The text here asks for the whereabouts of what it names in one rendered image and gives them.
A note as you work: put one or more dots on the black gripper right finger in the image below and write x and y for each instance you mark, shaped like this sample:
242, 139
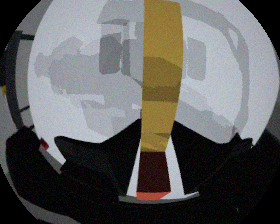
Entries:
199, 157

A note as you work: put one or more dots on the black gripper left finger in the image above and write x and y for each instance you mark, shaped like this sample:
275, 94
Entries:
114, 157

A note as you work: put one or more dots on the yellow bar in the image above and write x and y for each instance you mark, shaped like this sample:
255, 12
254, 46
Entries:
163, 64

